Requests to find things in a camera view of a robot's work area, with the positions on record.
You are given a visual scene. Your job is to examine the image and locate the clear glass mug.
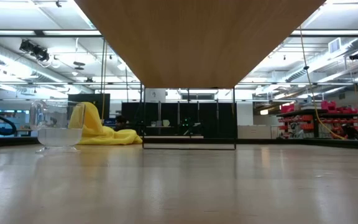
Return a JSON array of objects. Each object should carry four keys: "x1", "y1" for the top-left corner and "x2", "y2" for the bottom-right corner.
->
[{"x1": 29, "y1": 99, "x2": 87, "y2": 154}]

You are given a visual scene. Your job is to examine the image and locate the background robot with green light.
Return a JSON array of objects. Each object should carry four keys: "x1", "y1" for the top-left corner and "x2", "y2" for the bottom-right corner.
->
[{"x1": 178, "y1": 117, "x2": 203, "y2": 136}]

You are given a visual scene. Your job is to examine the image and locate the person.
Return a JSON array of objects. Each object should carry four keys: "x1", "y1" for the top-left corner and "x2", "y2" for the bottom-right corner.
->
[{"x1": 114, "y1": 114, "x2": 129, "y2": 132}]

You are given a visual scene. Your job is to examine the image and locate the yellow cloth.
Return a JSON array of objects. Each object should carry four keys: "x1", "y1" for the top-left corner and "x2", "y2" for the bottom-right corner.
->
[{"x1": 68, "y1": 101, "x2": 144, "y2": 146}]

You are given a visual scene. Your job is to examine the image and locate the white low cabinet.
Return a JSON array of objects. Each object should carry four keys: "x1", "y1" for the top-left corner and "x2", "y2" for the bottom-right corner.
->
[{"x1": 237, "y1": 124, "x2": 273, "y2": 140}]

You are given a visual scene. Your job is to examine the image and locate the black monitor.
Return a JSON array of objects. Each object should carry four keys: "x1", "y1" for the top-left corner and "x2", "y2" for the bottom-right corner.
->
[{"x1": 67, "y1": 93, "x2": 111, "y2": 121}]

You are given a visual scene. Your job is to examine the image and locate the rack with red bins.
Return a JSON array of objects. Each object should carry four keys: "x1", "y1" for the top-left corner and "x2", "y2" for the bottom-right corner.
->
[{"x1": 276, "y1": 100, "x2": 358, "y2": 140}]

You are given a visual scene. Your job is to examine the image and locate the black ceiling spotlights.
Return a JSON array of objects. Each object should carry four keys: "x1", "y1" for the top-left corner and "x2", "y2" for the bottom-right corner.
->
[{"x1": 18, "y1": 38, "x2": 51, "y2": 62}]

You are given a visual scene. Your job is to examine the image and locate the white air vent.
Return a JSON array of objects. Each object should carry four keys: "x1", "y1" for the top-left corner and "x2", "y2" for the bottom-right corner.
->
[{"x1": 328, "y1": 37, "x2": 342, "y2": 55}]

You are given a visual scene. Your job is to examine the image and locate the black partition wall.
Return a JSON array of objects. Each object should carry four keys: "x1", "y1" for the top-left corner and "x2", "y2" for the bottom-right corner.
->
[{"x1": 121, "y1": 101, "x2": 239, "y2": 139}]

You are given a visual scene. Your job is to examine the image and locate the thin hanging cables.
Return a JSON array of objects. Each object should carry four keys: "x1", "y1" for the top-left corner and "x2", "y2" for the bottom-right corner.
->
[{"x1": 100, "y1": 37, "x2": 109, "y2": 121}]

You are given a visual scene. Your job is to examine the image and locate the black aluminium table frame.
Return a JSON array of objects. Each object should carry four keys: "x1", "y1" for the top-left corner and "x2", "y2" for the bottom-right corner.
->
[{"x1": 0, "y1": 134, "x2": 358, "y2": 152}]

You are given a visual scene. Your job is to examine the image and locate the yellow hanging cable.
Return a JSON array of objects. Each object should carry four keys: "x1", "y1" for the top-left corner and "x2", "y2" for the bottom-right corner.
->
[{"x1": 299, "y1": 26, "x2": 347, "y2": 141}]

